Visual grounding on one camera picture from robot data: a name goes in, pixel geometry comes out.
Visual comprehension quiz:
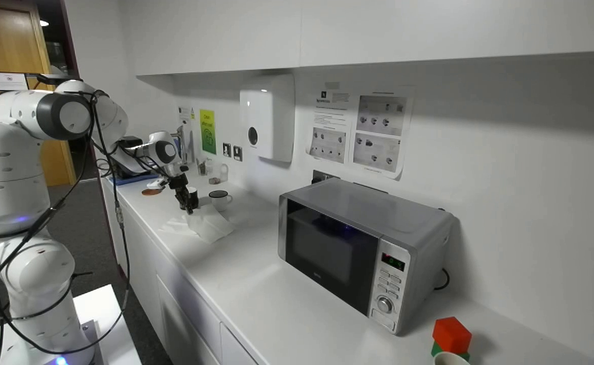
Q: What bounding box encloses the grey tall bottle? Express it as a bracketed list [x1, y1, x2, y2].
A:
[175, 119, 197, 171]

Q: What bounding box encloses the white mug blue rim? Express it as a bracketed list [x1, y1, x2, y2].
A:
[207, 188, 235, 213]

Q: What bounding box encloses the white door sign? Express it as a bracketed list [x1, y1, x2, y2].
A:
[0, 71, 30, 94]

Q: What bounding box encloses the white printed wall sheet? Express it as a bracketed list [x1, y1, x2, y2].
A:
[312, 86, 352, 127]
[355, 90, 409, 138]
[350, 132, 402, 174]

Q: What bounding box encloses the white robot mounting platform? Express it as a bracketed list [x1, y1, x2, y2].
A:
[0, 281, 143, 365]

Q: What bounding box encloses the white base cabinet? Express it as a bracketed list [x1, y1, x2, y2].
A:
[101, 179, 264, 365]

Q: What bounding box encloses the red and green object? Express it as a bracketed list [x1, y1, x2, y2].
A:
[431, 314, 474, 357]

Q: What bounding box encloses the white paper towel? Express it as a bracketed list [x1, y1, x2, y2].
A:
[162, 215, 197, 236]
[186, 208, 235, 244]

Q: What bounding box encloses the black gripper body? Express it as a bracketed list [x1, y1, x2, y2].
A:
[165, 173, 194, 197]

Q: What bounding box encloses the wooden door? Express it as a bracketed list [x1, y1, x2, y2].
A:
[0, 0, 78, 191]

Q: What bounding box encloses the small white cup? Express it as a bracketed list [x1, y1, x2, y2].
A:
[431, 350, 471, 365]

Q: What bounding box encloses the white paper towel dispenser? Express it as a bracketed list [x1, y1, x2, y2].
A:
[236, 86, 296, 164]

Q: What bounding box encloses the silver microwave oven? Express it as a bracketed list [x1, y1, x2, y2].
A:
[276, 179, 459, 339]

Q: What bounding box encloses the blue flat mat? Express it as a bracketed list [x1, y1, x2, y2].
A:
[113, 173, 159, 187]

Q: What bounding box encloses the green wall poster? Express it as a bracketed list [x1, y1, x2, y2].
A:
[197, 107, 218, 155]

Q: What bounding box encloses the white wall cabinet door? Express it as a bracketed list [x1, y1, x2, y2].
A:
[131, 0, 302, 76]
[299, 0, 594, 69]

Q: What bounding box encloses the black microwave cable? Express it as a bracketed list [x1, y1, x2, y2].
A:
[433, 266, 451, 292]

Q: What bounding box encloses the green block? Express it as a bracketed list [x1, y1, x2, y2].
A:
[429, 341, 470, 363]

